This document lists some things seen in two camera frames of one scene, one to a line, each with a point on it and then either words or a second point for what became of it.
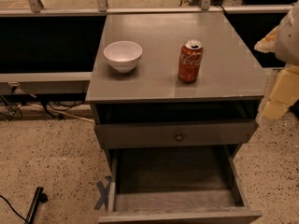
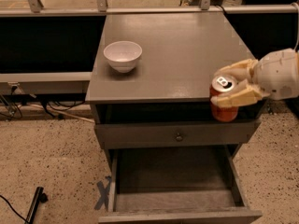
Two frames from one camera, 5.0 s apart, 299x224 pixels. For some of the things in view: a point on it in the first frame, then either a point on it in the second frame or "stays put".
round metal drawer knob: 178,137 stays put
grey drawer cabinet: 169,144 stays put
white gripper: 289,42 → 277,73
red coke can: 191,61 → 223,85
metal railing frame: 36,7 stays put
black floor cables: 9,103 stays put
